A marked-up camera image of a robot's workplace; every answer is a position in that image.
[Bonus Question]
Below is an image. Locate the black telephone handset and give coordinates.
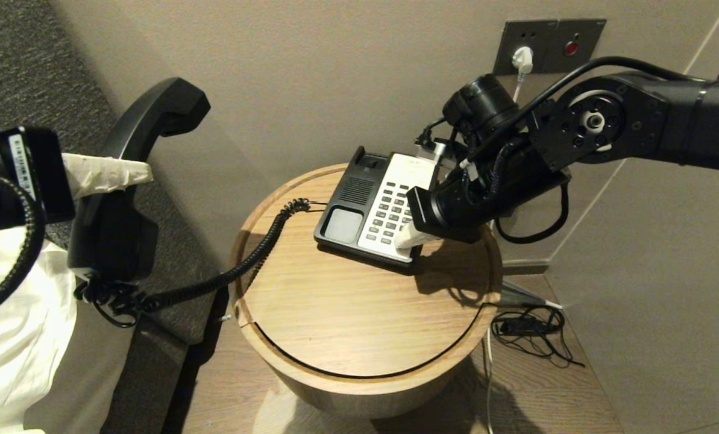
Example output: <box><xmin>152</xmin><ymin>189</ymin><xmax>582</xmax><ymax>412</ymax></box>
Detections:
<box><xmin>67</xmin><ymin>77</ymin><xmax>212</xmax><ymax>284</ymax></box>

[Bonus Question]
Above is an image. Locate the black and white telephone base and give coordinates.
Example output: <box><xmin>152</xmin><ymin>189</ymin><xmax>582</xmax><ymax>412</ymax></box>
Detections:
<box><xmin>314</xmin><ymin>146</ymin><xmax>441</xmax><ymax>275</ymax></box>

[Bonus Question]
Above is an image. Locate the round wooden side table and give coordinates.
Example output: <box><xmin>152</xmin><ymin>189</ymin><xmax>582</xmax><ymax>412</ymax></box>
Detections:
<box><xmin>227</xmin><ymin>164</ymin><xmax>504</xmax><ymax>419</ymax></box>

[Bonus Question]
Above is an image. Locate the brown skirting board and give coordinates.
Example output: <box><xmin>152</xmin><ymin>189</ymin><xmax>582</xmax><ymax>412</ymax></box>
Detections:
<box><xmin>501</xmin><ymin>259</ymin><xmax>551</xmax><ymax>277</ymax></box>

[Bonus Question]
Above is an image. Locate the grey tapered object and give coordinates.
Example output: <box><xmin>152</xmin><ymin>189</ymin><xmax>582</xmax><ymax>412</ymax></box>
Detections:
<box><xmin>499</xmin><ymin>282</ymin><xmax>564</xmax><ymax>310</ymax></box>

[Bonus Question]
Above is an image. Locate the grey upholstered headboard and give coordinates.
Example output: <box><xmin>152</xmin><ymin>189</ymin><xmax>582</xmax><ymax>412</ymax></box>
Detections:
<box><xmin>0</xmin><ymin>0</ymin><xmax>222</xmax><ymax>345</ymax></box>

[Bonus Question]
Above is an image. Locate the black power adapter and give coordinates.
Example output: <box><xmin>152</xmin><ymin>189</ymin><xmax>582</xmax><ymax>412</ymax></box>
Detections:
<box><xmin>501</xmin><ymin>319</ymin><xmax>560</xmax><ymax>336</ymax></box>

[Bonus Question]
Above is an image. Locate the white power plug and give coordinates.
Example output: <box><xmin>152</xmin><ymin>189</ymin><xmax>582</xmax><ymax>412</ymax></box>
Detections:
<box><xmin>512</xmin><ymin>46</ymin><xmax>535</xmax><ymax>76</ymax></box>

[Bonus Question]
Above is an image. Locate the dark grey socket plate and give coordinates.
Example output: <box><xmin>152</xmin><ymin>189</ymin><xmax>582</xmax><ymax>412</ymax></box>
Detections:
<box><xmin>494</xmin><ymin>21</ymin><xmax>562</xmax><ymax>76</ymax></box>

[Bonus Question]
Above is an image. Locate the white bedding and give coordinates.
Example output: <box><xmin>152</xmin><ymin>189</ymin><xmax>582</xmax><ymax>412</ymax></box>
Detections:
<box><xmin>0</xmin><ymin>226</ymin><xmax>78</xmax><ymax>434</ymax></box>

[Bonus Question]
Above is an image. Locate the beige bed sheet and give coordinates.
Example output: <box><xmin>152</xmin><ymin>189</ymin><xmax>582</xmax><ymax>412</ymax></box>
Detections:
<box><xmin>25</xmin><ymin>274</ymin><xmax>142</xmax><ymax>434</ymax></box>

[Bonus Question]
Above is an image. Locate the dark grey fabric bed base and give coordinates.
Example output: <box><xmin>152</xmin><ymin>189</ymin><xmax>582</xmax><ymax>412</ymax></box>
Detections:
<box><xmin>100</xmin><ymin>315</ymin><xmax>191</xmax><ymax>434</ymax></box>

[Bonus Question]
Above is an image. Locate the dark plate with red button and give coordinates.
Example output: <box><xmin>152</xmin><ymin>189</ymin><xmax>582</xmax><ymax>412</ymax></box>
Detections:
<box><xmin>555</xmin><ymin>18</ymin><xmax>607</xmax><ymax>74</ymax></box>

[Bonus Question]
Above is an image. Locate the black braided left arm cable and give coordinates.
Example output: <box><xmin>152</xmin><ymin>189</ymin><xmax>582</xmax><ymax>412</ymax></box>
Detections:
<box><xmin>0</xmin><ymin>171</ymin><xmax>46</xmax><ymax>323</ymax></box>

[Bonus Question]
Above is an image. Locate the small white wrist camera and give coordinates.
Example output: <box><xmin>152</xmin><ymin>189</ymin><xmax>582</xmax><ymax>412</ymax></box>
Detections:
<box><xmin>416</xmin><ymin>140</ymin><xmax>451</xmax><ymax>162</ymax></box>

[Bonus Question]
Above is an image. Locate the black coiled phone cord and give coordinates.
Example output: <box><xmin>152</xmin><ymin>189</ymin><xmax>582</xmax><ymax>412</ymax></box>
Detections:
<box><xmin>73</xmin><ymin>198</ymin><xmax>310</xmax><ymax>329</ymax></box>

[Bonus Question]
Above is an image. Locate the white power cable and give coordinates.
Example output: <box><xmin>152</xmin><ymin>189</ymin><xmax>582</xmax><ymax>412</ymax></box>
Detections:
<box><xmin>484</xmin><ymin>74</ymin><xmax>524</xmax><ymax>434</ymax></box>

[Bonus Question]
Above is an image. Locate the tangled thin black cable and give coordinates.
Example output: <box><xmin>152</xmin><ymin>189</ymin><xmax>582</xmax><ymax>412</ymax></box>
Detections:
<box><xmin>490</xmin><ymin>306</ymin><xmax>586</xmax><ymax>368</ymax></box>

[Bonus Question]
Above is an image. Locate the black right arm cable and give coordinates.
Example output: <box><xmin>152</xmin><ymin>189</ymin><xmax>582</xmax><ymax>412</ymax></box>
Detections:
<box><xmin>422</xmin><ymin>56</ymin><xmax>719</xmax><ymax>245</ymax></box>

